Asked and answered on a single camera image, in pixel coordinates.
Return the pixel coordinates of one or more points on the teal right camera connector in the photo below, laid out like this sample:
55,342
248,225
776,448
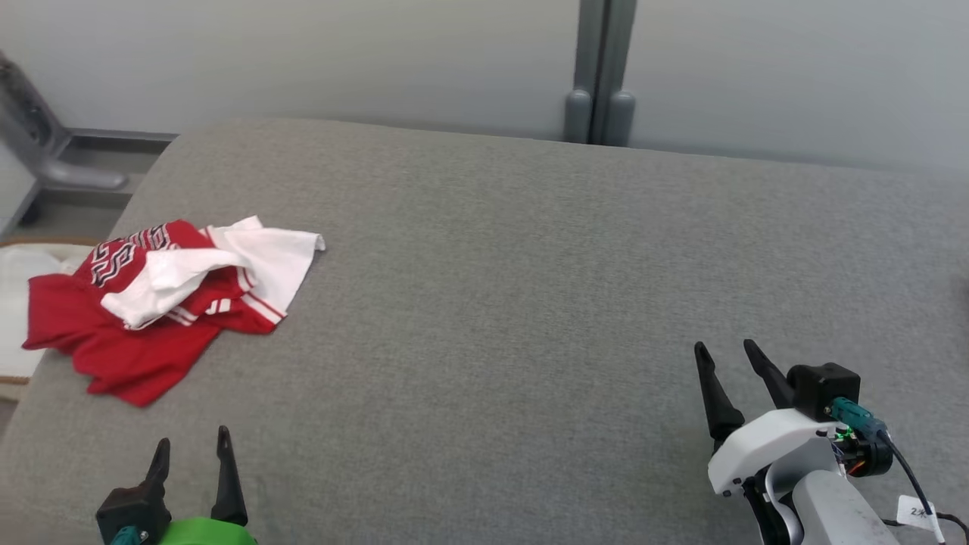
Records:
855,416

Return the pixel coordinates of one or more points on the black right gripper motor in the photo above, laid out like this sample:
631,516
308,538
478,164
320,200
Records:
870,454

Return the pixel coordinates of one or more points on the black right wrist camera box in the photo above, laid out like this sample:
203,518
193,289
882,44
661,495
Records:
824,390

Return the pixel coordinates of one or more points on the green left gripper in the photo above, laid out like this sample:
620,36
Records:
204,534

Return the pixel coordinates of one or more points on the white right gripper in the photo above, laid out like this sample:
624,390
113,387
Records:
764,446

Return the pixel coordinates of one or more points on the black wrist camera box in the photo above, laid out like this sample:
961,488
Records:
135,511
824,390

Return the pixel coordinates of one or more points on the teal left camera connector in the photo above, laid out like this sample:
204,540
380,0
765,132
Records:
123,537

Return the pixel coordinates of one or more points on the grey metal floor rail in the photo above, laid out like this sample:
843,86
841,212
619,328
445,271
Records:
68,163

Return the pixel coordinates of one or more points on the white laundry basket brown rim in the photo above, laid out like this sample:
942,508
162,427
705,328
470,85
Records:
15,303

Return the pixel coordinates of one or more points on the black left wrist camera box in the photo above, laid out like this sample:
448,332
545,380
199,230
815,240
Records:
135,511

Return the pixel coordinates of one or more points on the red white basketball jersey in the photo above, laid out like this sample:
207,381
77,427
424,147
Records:
151,318

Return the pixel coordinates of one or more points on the teal camera connector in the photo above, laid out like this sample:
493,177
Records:
855,416
123,537

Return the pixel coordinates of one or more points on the grey door frame post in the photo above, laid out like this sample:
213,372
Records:
602,76

